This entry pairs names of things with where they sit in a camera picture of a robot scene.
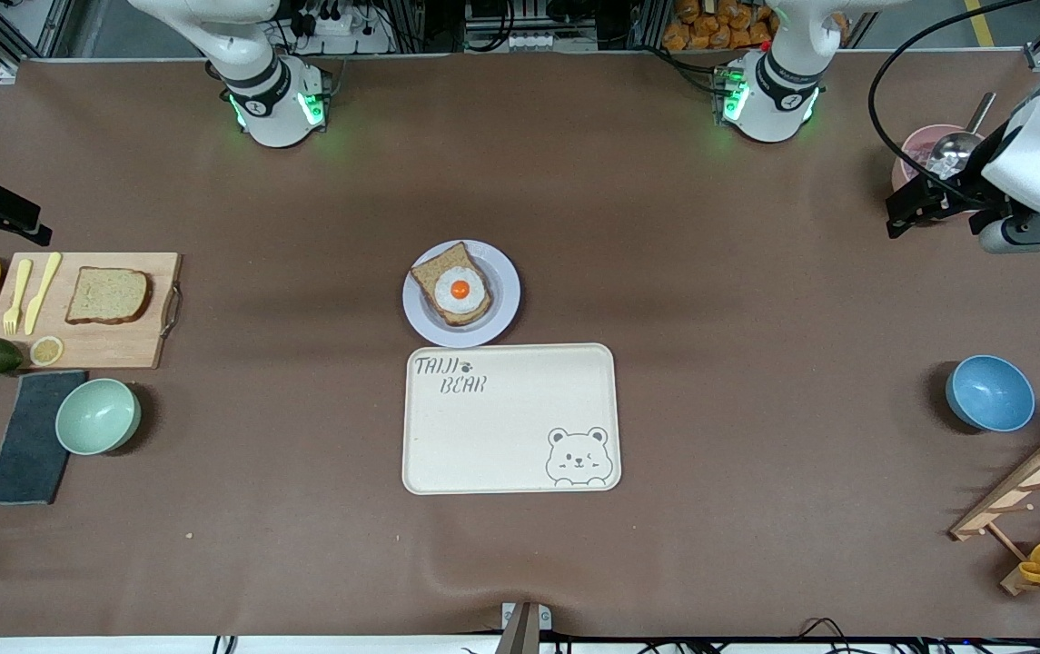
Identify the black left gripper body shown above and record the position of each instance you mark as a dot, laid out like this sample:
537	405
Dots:
971	185

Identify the plain brown bread slice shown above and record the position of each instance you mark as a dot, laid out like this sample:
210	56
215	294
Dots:
109	295

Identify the white round plate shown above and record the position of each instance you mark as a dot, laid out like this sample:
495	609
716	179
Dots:
506	300

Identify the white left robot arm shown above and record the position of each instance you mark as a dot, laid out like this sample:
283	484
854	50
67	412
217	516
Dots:
774	109

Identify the metal scoop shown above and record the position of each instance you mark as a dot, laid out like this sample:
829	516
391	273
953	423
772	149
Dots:
955	150

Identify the clear ice cubes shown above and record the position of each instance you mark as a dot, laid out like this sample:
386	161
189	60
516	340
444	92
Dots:
917	163

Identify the pink bowl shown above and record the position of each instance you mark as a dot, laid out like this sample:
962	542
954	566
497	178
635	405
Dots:
915	141

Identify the yellow plastic knife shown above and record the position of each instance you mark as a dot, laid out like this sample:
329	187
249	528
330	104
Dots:
42	295

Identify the yellow plastic fork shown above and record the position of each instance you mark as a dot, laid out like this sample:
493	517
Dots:
16	300

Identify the lemon slice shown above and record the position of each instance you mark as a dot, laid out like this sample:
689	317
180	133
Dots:
46	351

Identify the wooden cutting board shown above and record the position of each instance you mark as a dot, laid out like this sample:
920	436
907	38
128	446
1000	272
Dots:
111	345

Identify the blue bowl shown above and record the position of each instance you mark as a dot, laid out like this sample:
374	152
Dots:
990	393

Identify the mint green bowl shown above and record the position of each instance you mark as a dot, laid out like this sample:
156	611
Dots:
97	416

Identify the dark grey cloth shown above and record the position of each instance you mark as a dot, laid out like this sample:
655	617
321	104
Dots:
29	454

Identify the pile of orange buns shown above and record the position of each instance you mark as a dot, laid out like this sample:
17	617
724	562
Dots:
719	23

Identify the wooden peg rack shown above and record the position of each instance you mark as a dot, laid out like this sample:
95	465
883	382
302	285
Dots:
1028	481

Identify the white power strip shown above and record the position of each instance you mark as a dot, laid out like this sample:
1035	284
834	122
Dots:
338	25

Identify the bread slice under egg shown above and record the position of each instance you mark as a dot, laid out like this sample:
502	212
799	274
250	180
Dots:
433	268

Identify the fried egg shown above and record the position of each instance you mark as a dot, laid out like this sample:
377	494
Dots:
460	290

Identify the cream tray with bear print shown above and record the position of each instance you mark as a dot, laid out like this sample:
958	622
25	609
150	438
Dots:
501	427

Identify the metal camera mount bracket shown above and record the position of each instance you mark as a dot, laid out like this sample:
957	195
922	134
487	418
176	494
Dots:
524	631

